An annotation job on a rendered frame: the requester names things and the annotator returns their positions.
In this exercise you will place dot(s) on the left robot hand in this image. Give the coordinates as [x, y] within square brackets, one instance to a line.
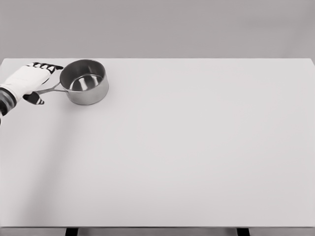
[27, 76]

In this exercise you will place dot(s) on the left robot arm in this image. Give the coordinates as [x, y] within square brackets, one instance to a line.
[7, 94]

